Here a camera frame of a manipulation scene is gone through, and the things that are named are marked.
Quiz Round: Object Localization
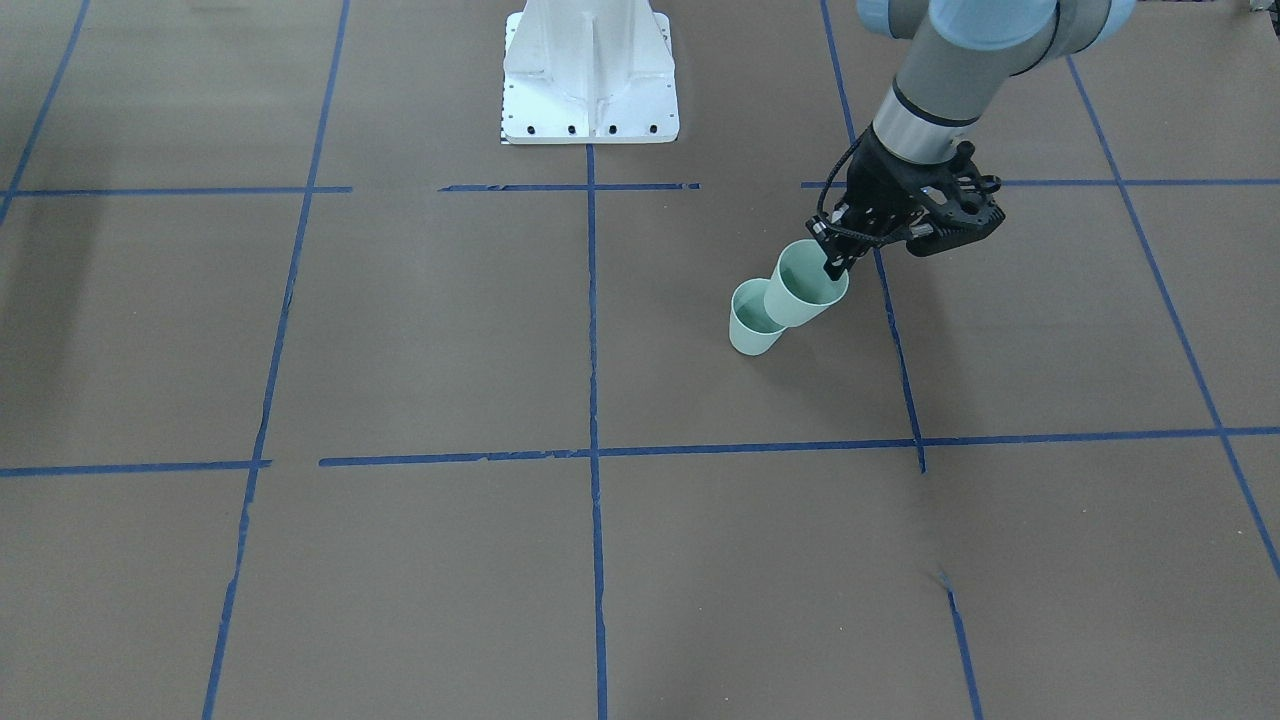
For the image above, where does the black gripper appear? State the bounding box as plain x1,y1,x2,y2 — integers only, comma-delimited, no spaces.
818,126,934,282

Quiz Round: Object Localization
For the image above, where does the mint green cup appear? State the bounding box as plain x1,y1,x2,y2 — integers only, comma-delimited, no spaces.
728,278,786,357
763,238,850,328

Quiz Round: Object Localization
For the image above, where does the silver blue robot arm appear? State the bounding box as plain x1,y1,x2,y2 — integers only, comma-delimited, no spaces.
806,1,1135,281

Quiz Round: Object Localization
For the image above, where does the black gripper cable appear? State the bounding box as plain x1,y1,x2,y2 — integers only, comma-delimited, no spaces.
815,135,867,236

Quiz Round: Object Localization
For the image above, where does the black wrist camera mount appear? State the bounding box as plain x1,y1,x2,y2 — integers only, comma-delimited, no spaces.
899,140,1007,258

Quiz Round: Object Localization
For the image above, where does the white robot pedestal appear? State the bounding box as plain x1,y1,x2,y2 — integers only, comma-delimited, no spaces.
500,1,681,145

